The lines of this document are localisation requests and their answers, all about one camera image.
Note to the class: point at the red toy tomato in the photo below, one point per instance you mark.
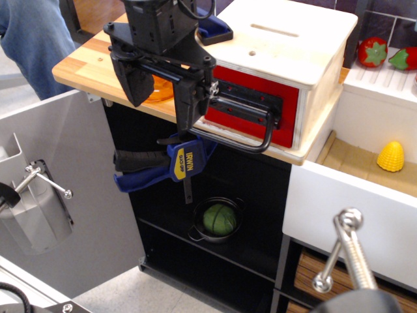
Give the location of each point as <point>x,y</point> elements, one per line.
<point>372,52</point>

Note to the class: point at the blue jeans leg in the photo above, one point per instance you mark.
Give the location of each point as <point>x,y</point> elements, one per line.
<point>34,35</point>

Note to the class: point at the black cabinet shelf unit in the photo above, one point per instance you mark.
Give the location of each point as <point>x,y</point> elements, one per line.
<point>226,243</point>

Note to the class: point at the orange translucent bowl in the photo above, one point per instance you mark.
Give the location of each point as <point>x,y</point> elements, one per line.
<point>163,91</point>

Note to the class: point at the grey cabinet door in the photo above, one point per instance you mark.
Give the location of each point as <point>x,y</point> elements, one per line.
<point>71,135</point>

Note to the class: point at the light wooden box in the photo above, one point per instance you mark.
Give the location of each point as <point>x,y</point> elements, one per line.
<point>294,44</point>

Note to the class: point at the red drawer front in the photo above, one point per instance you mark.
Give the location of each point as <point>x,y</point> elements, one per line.
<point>283,135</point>

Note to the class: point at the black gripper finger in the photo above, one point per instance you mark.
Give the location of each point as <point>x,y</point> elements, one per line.
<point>192,98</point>

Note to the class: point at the blue Irwin bar clamp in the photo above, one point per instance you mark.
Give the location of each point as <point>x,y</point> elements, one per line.
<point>180,161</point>

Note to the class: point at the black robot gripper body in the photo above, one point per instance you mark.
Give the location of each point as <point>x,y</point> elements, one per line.
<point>161,36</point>

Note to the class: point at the small black pot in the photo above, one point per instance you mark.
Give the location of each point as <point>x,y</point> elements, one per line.
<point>197,232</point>

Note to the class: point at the blue clamp upper jaw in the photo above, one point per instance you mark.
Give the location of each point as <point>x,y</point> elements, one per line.
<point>213,30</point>

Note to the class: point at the yellow toy corn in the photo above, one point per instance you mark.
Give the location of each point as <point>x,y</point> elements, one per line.
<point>392,157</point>

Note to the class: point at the white toy sink unit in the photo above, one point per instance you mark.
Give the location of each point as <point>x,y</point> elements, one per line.
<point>377,106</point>

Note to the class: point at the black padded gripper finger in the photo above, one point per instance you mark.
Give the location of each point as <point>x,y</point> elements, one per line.
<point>137,84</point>

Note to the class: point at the black metal drawer handle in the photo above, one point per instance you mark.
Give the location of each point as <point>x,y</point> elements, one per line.
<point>249,105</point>

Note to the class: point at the red toy strawberry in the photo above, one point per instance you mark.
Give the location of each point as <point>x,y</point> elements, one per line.
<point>404,59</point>

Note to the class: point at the green toy cabbage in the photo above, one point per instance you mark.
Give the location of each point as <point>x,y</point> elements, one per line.
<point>220,220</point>

